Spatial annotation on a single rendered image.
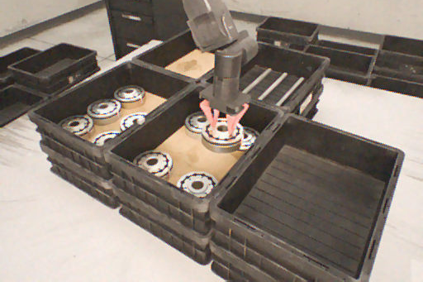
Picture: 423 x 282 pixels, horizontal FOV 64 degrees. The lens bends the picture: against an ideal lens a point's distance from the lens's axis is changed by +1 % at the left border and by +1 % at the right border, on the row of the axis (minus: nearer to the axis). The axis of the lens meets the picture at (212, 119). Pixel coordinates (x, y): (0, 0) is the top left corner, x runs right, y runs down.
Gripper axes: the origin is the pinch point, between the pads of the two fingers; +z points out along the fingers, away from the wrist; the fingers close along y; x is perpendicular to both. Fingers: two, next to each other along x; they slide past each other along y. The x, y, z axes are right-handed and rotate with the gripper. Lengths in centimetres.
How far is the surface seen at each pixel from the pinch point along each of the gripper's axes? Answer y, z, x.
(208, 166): 3.1, 13.8, 0.6
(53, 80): 127, 42, -33
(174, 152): 14.1, 14.0, 1.3
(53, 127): 38.6, 5.5, 20.1
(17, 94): 151, 55, -23
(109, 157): 18.1, 5.3, 19.8
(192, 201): -5.5, 4.9, 19.5
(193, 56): 47, 12, -52
